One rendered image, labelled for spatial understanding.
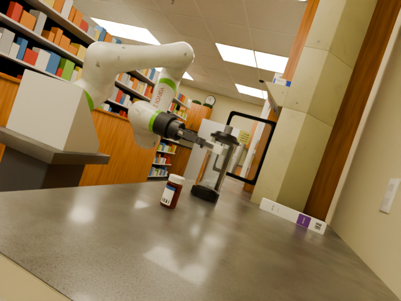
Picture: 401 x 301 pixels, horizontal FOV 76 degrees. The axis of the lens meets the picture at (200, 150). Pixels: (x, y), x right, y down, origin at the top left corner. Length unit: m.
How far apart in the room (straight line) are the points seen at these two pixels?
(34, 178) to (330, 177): 1.43
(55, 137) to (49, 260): 0.71
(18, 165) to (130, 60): 0.56
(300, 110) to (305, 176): 0.32
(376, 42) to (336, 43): 0.47
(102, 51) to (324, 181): 1.30
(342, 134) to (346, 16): 0.61
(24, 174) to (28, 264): 0.78
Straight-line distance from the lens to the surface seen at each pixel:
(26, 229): 0.40
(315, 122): 1.32
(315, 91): 1.31
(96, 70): 1.08
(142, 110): 1.00
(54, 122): 1.02
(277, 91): 1.30
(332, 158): 1.64
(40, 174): 1.04
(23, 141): 1.01
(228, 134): 0.88
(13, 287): 0.34
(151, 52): 1.19
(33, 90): 1.11
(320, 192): 1.63
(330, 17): 1.45
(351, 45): 1.50
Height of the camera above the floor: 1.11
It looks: 1 degrees down
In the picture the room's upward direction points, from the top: 19 degrees clockwise
